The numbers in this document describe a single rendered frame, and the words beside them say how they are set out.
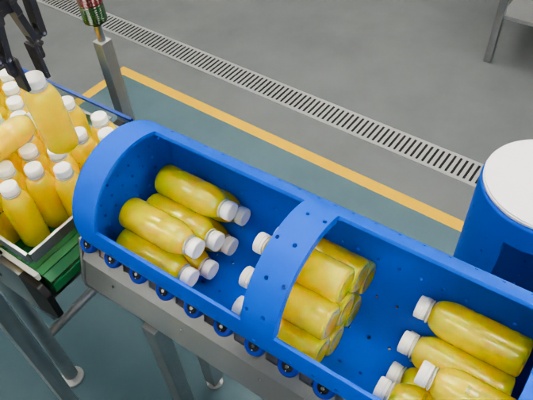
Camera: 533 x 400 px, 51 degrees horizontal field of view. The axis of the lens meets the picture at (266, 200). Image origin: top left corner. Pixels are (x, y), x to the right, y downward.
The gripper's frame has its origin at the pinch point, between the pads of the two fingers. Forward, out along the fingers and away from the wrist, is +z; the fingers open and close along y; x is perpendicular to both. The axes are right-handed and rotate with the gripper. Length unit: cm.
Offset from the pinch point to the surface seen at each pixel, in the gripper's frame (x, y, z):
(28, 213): 4.7, -11.9, 34.4
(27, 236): 5.6, -14.8, 41.0
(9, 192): 6.7, -12.5, 27.9
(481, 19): -13, 282, 147
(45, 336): 22, -22, 103
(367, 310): -69, 9, 35
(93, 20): 27.9, 35.5, 20.8
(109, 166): -19.5, -3.0, 12.0
